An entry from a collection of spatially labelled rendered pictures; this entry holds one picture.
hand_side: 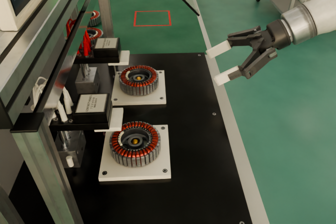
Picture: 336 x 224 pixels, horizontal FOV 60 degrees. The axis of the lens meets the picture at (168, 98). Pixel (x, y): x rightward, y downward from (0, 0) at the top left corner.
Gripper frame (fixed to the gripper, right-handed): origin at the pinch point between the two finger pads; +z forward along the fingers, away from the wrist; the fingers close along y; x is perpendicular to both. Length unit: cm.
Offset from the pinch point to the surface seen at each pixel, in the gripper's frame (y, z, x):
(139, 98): -6.3, 21.4, 5.4
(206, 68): 9.5, 4.0, -6.0
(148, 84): -4.3, 17.6, 7.1
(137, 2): 73, 26, 5
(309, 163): 29, -15, -106
